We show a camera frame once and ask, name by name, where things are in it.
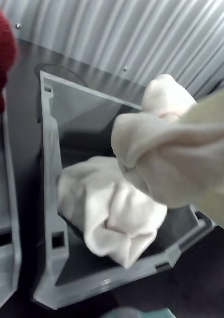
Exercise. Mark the grey plastic bin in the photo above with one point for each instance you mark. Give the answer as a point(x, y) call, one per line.
point(10, 198)
point(52, 174)

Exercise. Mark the dark red sock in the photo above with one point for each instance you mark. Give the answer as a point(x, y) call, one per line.
point(2, 62)

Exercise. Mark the white sock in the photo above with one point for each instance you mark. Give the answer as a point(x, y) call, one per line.
point(166, 154)
point(111, 203)

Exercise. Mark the cream gripper right finger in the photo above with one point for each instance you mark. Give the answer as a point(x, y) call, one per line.
point(221, 208)

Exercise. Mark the teal and grey sock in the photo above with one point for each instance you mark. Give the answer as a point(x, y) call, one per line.
point(141, 313)

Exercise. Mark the cream gripper left finger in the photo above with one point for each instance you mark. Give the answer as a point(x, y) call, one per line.
point(211, 111)

